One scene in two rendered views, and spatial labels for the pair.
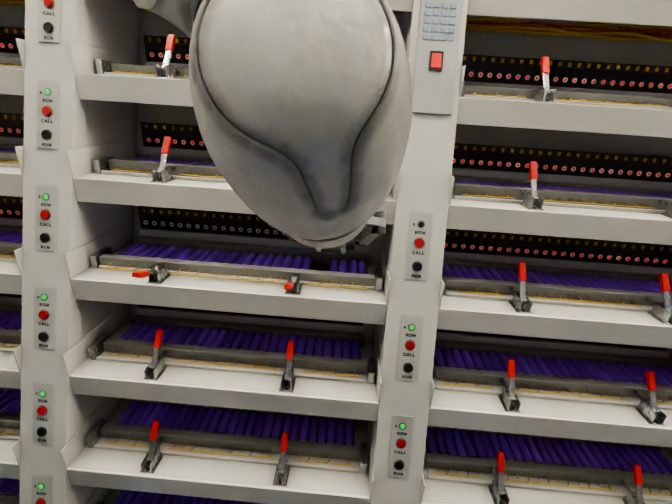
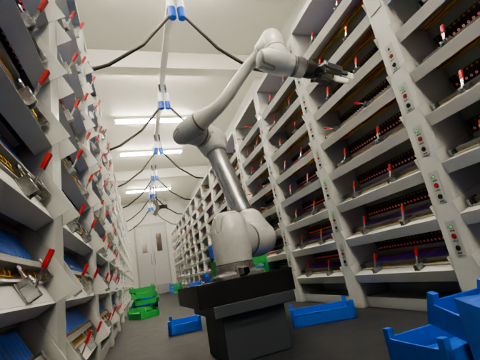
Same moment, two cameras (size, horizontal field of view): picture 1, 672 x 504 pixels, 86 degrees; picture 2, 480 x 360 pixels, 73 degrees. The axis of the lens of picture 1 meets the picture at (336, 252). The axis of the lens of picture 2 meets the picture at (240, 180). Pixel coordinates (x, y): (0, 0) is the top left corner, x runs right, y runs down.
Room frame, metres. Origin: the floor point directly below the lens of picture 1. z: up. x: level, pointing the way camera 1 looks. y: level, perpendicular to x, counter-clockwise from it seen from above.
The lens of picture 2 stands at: (-0.45, -1.02, 0.31)
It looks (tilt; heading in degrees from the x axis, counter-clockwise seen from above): 15 degrees up; 69
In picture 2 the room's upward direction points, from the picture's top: 10 degrees counter-clockwise
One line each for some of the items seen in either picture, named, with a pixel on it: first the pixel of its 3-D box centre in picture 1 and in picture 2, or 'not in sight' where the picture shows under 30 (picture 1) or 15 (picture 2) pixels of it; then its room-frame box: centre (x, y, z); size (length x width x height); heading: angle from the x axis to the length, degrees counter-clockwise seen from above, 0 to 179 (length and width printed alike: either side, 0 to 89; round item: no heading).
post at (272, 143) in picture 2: not in sight; (285, 186); (0.80, 1.25, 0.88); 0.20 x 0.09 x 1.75; 178
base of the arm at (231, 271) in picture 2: not in sight; (237, 270); (-0.04, 0.27, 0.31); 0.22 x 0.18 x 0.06; 91
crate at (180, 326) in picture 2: not in sight; (184, 322); (-0.14, 1.25, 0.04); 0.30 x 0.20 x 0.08; 82
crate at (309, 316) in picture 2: not in sight; (320, 311); (0.42, 0.50, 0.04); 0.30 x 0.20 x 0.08; 155
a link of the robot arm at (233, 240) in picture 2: not in sight; (231, 236); (-0.03, 0.30, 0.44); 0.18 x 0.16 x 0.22; 37
